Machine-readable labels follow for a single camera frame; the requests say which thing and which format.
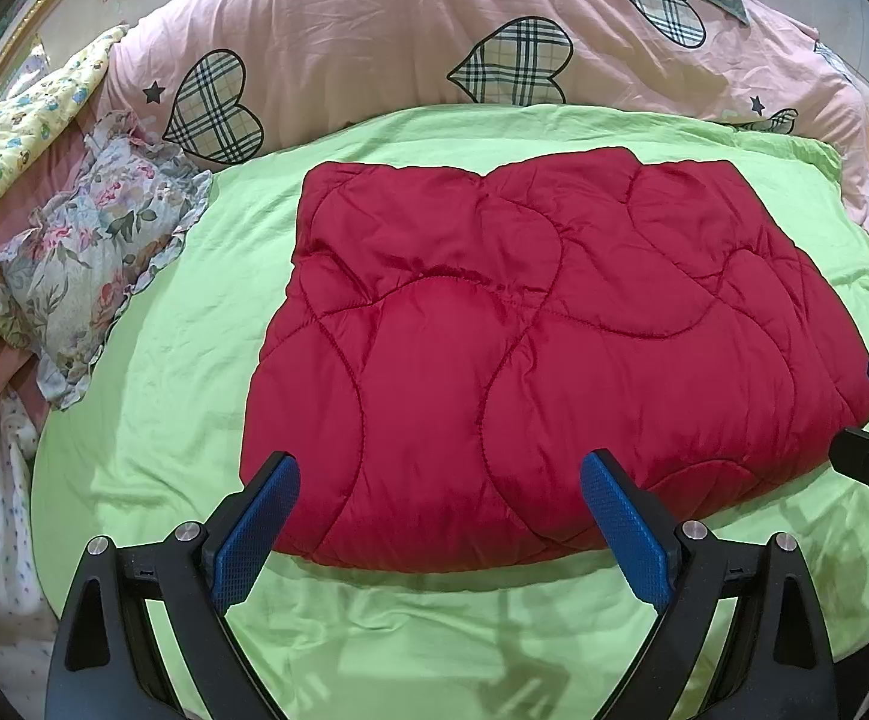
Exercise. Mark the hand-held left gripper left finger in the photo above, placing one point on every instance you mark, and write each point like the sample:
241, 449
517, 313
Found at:
254, 532

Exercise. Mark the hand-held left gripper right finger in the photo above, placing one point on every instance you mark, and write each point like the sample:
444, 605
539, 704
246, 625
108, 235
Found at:
625, 525

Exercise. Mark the red quilted jacket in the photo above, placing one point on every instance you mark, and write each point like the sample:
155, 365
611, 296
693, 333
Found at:
524, 360

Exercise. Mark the light green bed sheet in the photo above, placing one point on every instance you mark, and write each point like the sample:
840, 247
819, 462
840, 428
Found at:
179, 390

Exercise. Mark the floral ruffled pillow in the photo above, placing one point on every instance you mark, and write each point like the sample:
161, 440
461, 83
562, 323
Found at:
89, 255

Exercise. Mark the yellow printed blanket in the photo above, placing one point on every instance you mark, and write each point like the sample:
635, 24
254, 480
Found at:
14, 135

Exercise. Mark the pink quilt with plaid hearts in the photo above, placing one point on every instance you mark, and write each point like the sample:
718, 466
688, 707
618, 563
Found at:
374, 37

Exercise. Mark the gold picture frame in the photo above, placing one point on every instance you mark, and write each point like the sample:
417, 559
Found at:
18, 30

